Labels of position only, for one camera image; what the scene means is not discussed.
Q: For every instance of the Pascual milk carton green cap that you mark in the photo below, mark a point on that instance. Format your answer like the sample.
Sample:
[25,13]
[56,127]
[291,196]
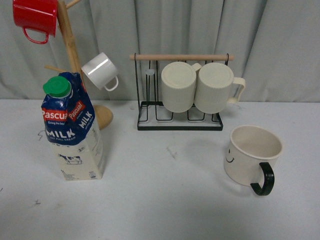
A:
[72,129]

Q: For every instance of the cream smiley mug black handle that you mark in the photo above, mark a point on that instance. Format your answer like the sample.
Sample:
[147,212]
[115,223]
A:
[251,155]

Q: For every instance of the cream ribbed cup left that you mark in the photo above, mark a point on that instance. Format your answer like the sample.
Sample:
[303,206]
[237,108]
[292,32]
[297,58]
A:
[178,86]

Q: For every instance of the cream ribbed cup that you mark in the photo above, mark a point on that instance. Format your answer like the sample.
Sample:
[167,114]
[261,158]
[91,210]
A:
[178,86]
[216,86]

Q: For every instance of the cream ribbed cup right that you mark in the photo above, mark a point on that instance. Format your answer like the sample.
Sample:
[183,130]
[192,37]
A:
[216,86]

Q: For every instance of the wooden mug tree stand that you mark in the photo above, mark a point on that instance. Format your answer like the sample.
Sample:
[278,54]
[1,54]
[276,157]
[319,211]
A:
[103,114]

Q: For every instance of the white mug on tree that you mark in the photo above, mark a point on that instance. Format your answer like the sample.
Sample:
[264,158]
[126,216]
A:
[102,72]

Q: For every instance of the red enamel mug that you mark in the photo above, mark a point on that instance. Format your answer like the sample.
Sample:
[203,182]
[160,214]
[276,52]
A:
[36,15]

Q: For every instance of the black wire cup rack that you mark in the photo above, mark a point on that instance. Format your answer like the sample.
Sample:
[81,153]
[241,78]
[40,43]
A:
[152,116]

